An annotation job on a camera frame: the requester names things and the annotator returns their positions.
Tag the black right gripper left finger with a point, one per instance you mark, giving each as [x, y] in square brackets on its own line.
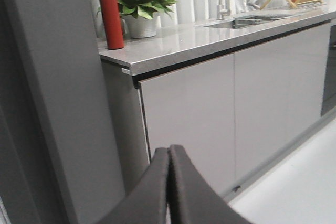
[147, 202]

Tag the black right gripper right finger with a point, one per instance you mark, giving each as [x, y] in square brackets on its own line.
[191, 199]

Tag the dark grey fridge door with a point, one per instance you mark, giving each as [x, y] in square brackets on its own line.
[57, 45]

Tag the light grey cabinet door left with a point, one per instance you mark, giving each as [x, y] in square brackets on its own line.
[194, 107]

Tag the light grey cabinet door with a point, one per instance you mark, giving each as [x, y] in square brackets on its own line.
[194, 107]
[278, 94]

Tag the light grey cabinet door right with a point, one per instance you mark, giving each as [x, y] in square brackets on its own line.
[278, 94]

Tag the grey cabinet side panel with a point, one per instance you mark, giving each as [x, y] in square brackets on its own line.
[127, 117]

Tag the grey kitchen countertop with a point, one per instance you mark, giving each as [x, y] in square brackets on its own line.
[182, 43]

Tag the dark built-in appliance front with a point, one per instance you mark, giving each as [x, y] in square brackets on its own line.
[328, 102]

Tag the white plant pot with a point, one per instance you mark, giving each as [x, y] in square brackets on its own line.
[141, 27]

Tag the red thermos bottle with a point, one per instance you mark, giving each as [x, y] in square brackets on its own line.
[112, 24]

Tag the stainless steel sink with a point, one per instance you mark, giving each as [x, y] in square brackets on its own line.
[248, 21]

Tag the steel sink faucet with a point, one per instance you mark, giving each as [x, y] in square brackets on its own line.
[222, 12]

